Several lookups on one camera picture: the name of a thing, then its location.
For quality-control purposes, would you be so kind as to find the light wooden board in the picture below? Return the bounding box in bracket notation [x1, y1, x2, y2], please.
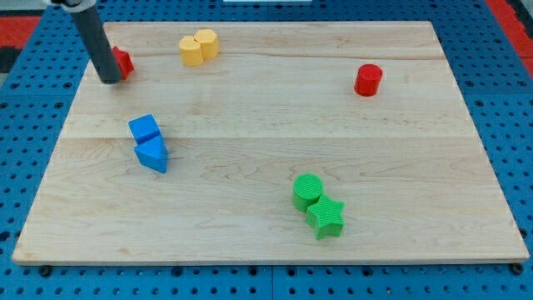
[12, 21, 530, 266]

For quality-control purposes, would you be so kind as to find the blue triangle block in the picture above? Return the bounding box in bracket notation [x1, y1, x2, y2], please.
[134, 136, 168, 173]

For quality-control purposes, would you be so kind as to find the blue cube block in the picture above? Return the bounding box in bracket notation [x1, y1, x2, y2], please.
[127, 114, 161, 144]

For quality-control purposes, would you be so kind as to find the grey cylindrical robot arm stick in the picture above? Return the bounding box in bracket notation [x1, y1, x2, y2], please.
[43, 0, 122, 84]

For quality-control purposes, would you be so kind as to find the yellow heart block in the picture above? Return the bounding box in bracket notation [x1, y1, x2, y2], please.
[178, 35, 204, 67]

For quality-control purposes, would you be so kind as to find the green star block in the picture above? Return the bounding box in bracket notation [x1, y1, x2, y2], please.
[306, 194, 345, 240]

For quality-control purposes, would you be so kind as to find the green cylinder block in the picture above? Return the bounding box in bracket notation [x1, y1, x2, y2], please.
[292, 173, 323, 212]

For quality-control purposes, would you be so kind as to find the red cylinder block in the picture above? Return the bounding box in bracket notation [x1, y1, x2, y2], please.
[354, 64, 383, 97]

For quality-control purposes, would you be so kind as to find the yellow hexagon block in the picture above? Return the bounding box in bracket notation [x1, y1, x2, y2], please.
[194, 28, 220, 59]

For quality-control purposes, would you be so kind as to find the red star block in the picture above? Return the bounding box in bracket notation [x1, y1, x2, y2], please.
[112, 47, 135, 80]

